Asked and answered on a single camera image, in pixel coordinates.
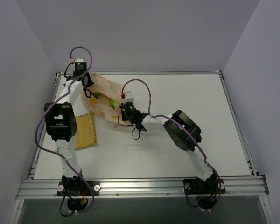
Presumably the translucent banana print plastic bag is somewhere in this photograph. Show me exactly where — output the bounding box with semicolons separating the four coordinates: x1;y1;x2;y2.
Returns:
81;72;123;125

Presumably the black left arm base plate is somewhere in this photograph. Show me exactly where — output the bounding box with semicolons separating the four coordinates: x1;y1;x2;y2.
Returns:
56;179;101;196

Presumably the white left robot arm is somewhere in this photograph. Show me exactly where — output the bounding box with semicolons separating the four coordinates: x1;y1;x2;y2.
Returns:
44;58;94;196

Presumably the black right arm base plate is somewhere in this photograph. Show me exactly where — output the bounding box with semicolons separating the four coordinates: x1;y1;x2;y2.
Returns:
183;178;226;195

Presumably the green fake guava fruit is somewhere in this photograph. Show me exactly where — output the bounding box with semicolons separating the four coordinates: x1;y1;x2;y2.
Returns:
92;92;101;99

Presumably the yellow woven placemat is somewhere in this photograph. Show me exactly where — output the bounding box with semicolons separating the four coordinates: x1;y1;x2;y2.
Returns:
74;112;97;151

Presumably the green fake lime fruit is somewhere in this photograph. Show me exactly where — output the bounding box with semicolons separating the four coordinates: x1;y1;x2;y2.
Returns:
108;99;118;110

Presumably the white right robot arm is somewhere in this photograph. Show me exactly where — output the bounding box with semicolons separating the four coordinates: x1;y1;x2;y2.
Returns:
120;102;220;193

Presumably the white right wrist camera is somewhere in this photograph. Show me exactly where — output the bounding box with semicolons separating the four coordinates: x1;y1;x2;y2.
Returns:
121;91;134;103

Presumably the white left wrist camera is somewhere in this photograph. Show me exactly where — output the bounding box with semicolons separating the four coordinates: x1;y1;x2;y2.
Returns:
70;57;84;65

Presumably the aluminium front frame rail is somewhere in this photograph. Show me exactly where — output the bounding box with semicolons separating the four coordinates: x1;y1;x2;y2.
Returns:
16;176;269;199

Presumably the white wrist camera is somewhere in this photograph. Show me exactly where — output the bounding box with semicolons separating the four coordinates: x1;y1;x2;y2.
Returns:
70;57;84;65
121;91;134;103

